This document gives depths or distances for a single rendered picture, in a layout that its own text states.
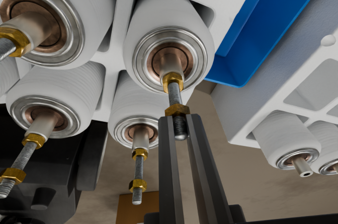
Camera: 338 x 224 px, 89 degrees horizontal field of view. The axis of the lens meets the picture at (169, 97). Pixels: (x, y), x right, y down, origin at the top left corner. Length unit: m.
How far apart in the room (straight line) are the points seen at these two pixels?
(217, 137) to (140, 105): 0.55
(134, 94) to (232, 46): 0.31
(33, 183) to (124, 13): 0.45
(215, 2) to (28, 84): 0.23
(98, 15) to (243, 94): 0.34
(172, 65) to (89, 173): 0.43
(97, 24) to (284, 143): 0.35
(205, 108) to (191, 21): 0.46
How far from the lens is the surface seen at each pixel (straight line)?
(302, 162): 0.41
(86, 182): 0.55
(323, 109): 0.47
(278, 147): 0.39
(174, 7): 0.18
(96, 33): 0.18
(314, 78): 0.49
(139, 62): 0.17
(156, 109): 0.23
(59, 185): 0.54
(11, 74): 0.33
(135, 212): 1.14
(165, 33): 0.16
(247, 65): 0.41
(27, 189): 0.59
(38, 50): 0.20
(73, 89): 0.24
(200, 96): 0.56
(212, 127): 0.68
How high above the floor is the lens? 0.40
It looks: 49 degrees down
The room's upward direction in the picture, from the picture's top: 174 degrees clockwise
